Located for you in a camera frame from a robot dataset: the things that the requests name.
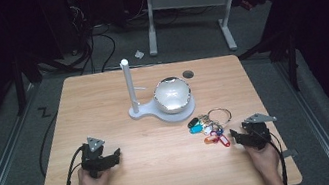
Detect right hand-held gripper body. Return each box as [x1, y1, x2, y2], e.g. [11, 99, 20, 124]
[238, 109, 283, 154]

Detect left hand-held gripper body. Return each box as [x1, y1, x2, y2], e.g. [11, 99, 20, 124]
[76, 133, 118, 182]

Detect person's right hand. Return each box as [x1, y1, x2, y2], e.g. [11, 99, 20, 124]
[243, 139, 285, 185]

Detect grey tape strip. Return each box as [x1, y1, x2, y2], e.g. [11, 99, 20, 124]
[282, 147, 300, 160]

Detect white stand with pole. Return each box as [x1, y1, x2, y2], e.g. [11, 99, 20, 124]
[118, 47, 199, 131]

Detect silver metal bowl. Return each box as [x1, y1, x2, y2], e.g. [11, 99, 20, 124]
[150, 73, 196, 118]

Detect black round table grommet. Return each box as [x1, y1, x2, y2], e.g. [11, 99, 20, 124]
[181, 68, 195, 80]

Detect black metal stand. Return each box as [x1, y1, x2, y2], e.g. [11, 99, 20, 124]
[5, 49, 50, 117]
[233, 24, 307, 101]

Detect crumpled white paper scrap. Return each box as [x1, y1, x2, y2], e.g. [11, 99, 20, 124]
[133, 48, 147, 61]

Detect key ring with coloured tags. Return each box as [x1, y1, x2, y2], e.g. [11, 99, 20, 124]
[184, 105, 238, 155]

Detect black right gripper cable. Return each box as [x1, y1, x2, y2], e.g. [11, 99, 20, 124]
[259, 126, 291, 185]

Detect thin black floor cable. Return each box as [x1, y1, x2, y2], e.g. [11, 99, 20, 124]
[29, 103, 70, 179]

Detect black floor cables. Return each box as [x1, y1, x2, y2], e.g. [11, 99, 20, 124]
[31, 0, 122, 84]

